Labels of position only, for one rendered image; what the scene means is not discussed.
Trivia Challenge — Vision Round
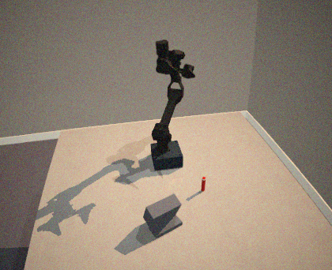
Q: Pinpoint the grey sloped panel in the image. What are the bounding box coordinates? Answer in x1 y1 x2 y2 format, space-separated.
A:
143 194 183 238

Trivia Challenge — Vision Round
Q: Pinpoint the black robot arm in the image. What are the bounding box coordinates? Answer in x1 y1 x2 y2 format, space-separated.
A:
152 40 185 153

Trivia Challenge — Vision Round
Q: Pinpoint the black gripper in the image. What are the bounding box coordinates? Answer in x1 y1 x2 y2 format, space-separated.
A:
156 58 195 78

